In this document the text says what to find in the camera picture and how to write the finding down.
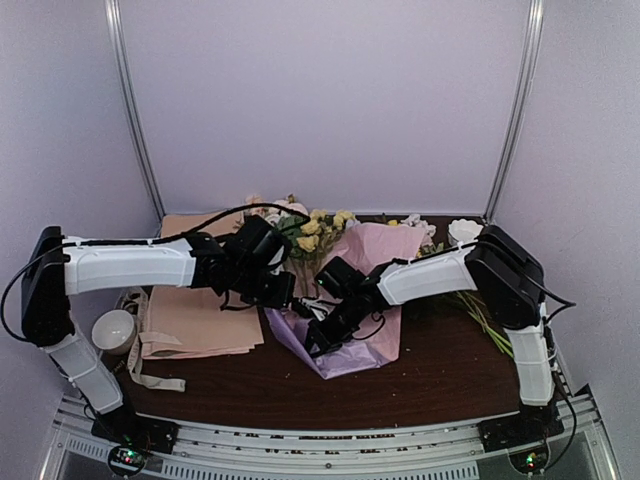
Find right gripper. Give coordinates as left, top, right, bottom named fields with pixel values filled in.
left=303, top=294, right=365, bottom=358

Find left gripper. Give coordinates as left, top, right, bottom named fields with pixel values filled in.
left=231, top=262, right=296, bottom=309

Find yellow rose stem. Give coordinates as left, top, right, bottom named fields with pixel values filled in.
left=284, top=210, right=356, bottom=296

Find purple pink wrapping paper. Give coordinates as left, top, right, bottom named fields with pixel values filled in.
left=265, top=223, right=426, bottom=380

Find pink rose stem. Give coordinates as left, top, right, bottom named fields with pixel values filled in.
left=243, top=195, right=310, bottom=232

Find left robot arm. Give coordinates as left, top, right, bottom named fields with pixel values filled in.
left=18, top=216, right=295, bottom=444

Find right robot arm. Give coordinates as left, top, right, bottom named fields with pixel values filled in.
left=304, top=225, right=555, bottom=442

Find beige wrapping paper stack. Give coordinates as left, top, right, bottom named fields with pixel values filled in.
left=139, top=212, right=266, bottom=361

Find beige ribbon strip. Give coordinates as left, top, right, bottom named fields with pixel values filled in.
left=119, top=292, right=187, bottom=392

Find small yellow flower spray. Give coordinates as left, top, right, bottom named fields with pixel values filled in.
left=429, top=291, right=514, bottom=359

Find white fluted dish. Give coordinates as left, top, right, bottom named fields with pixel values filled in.
left=447, top=218, right=483, bottom=246

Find black sleeved cable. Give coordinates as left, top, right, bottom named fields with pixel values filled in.
left=149, top=202, right=311, bottom=246

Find front aluminium rail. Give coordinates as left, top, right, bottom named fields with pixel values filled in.
left=36, top=395, right=620, bottom=479

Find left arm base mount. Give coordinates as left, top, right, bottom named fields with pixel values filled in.
left=91, top=417, right=179, bottom=478

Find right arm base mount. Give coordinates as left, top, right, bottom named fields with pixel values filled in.
left=478, top=414, right=564, bottom=475

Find left aluminium frame post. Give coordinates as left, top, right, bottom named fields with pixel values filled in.
left=104, top=0, right=166, bottom=222

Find aluminium frame post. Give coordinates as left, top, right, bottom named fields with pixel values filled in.
left=483, top=0, right=545, bottom=224
left=104, top=0, right=166, bottom=222

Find right aluminium frame post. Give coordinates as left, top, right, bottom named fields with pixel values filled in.
left=483, top=0, right=545, bottom=224

